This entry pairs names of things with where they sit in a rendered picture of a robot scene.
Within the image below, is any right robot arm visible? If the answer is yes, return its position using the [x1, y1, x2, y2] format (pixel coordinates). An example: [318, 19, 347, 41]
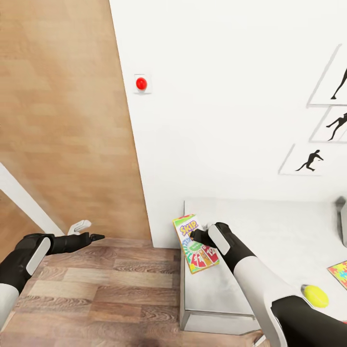
[190, 221, 347, 347]

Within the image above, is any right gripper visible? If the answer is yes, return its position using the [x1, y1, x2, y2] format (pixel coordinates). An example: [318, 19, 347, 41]
[190, 229, 217, 249]

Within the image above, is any jigsaw puzzle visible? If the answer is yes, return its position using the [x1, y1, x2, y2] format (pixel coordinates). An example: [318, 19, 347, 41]
[328, 262, 347, 289]

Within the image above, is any board game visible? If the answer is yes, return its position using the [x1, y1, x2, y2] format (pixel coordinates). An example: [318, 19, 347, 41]
[173, 214, 220, 275]

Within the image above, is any tennis ball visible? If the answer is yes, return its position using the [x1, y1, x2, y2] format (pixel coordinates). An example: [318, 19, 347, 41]
[304, 285, 329, 308]

